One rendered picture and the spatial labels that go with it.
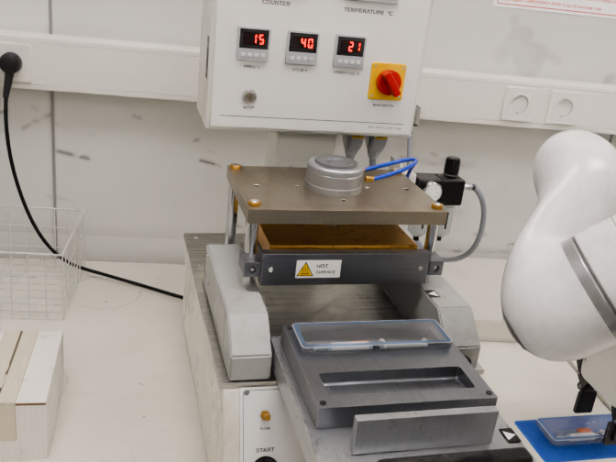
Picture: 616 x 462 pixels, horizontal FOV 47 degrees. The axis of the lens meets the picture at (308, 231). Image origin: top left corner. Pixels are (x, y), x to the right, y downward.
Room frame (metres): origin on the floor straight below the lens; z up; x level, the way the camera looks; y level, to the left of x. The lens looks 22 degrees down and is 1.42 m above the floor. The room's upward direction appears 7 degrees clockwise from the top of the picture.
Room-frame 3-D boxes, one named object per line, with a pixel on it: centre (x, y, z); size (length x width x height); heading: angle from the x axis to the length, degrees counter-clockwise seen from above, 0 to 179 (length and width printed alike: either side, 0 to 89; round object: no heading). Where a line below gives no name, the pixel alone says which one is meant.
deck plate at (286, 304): (0.98, -0.02, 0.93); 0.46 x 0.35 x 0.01; 17
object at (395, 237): (0.95, -0.04, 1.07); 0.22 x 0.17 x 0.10; 107
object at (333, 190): (0.98, -0.04, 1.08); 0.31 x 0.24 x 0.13; 107
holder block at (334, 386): (0.70, -0.10, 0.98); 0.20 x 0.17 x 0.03; 107
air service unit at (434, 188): (1.14, -0.20, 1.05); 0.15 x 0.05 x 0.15; 107
